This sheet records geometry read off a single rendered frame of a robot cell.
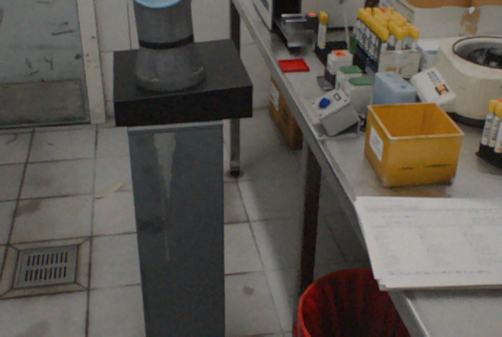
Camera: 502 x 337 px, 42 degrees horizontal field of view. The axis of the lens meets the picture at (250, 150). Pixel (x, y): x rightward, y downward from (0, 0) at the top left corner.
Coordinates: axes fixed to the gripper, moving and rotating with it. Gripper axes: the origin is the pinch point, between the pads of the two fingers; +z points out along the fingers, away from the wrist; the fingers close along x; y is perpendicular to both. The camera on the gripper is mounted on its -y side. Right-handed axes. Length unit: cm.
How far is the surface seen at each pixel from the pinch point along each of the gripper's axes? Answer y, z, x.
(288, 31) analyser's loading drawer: 22.1, 14.6, 6.0
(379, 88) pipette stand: -19.6, 13.2, -2.1
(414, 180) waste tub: -45.2, 19.5, 0.8
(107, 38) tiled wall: 172, 65, 53
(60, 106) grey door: 167, 96, 78
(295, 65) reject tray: 13.2, 20.4, 6.4
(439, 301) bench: -74, 21, 10
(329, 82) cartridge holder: -1.4, 19.2, 2.4
